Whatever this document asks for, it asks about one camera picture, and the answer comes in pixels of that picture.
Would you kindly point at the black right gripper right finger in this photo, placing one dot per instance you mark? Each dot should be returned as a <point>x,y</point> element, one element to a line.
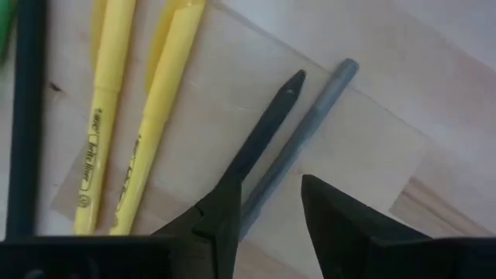
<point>337,224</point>

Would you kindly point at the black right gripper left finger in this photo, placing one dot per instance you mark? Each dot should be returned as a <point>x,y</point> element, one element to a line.
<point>222,217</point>

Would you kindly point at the grey pen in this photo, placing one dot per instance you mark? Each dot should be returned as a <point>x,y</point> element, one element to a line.
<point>310,124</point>

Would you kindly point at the black pen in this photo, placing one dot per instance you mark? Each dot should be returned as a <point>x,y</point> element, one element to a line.
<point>271,120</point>
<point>25,116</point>

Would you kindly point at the yellow highlighter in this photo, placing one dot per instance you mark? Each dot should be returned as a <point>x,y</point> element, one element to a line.
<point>155,124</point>
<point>102,116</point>

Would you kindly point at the green mechanical pencil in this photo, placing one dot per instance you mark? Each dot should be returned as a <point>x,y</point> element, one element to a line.
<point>5,23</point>

